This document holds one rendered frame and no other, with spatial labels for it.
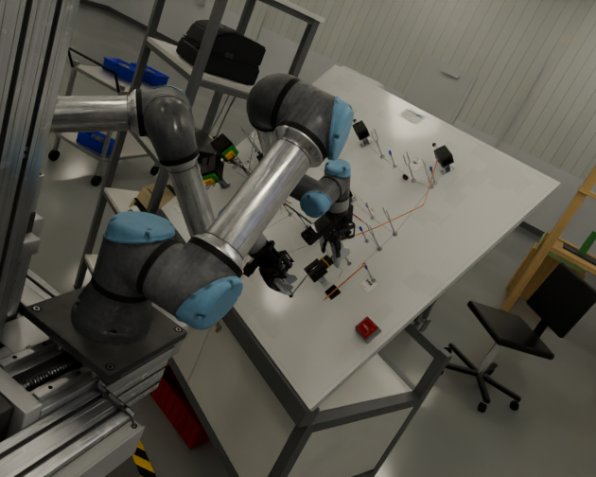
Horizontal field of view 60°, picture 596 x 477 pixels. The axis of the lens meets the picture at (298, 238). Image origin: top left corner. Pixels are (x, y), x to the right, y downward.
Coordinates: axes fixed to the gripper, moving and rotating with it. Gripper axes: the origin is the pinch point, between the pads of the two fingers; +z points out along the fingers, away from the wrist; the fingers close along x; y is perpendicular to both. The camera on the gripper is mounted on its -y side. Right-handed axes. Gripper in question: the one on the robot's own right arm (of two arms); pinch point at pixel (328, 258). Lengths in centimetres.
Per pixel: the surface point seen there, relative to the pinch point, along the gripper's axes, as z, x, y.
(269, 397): 33.5, -16.1, -31.8
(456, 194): -14.0, -7.7, 44.5
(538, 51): 246, 508, 788
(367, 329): 4.9, -27.4, -3.7
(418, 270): -2.3, -20.7, 19.7
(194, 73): -31, 92, -6
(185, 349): 54, 33, -45
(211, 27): -47, 92, 3
